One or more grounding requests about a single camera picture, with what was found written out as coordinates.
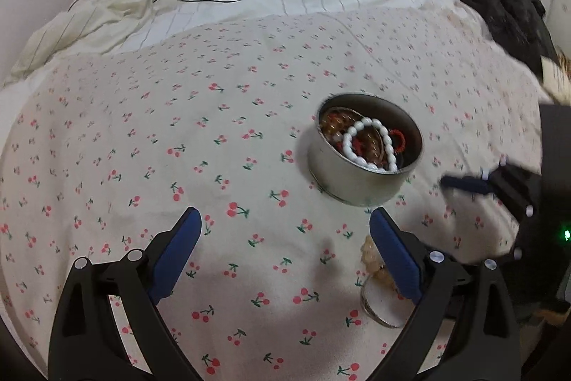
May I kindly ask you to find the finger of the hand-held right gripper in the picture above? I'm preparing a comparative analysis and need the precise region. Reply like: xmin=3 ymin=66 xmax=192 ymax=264
xmin=439 ymin=155 xmax=542 ymax=266

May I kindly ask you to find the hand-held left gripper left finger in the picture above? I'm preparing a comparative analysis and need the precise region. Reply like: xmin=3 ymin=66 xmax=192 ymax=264
xmin=48 ymin=206 xmax=204 ymax=381

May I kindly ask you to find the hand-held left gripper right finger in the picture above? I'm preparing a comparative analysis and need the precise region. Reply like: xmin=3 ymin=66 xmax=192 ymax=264
xmin=369 ymin=207 xmax=524 ymax=381

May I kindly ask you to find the red cord bead bracelet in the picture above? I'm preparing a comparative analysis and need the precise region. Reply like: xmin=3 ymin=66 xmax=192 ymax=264
xmin=387 ymin=129 xmax=408 ymax=154

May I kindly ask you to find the round metal tin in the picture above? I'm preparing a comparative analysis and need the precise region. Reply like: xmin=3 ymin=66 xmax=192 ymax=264
xmin=307 ymin=93 xmax=424 ymax=207

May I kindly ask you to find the white bead bracelet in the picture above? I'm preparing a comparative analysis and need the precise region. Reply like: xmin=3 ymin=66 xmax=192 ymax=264
xmin=341 ymin=117 xmax=401 ymax=175

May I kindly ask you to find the amber bead bracelet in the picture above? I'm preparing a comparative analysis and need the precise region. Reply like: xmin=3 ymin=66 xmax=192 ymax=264
xmin=321 ymin=112 xmax=358 ymax=146

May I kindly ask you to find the cherry print bed sheet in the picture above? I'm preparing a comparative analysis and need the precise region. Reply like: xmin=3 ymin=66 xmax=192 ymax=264
xmin=0 ymin=8 xmax=564 ymax=381

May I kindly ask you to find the dark clothes pile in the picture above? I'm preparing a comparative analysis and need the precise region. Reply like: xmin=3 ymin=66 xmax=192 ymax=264
xmin=454 ymin=0 xmax=559 ymax=75

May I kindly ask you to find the beige bead bracelet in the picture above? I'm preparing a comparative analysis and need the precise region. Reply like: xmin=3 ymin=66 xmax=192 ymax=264
xmin=361 ymin=235 xmax=403 ymax=298

